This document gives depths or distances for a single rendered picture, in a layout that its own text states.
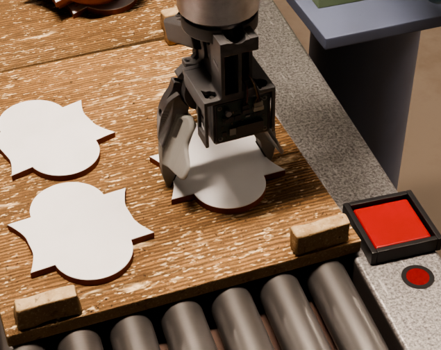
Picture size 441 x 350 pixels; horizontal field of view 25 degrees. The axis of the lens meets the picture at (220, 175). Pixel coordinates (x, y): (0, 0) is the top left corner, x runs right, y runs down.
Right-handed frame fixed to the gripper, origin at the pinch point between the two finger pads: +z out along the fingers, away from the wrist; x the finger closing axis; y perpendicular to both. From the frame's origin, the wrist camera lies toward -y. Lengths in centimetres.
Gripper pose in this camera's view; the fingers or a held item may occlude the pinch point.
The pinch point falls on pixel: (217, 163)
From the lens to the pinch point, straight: 106.4
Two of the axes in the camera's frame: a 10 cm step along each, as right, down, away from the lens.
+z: 0.2, 7.6, 6.5
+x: 9.4, -2.5, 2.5
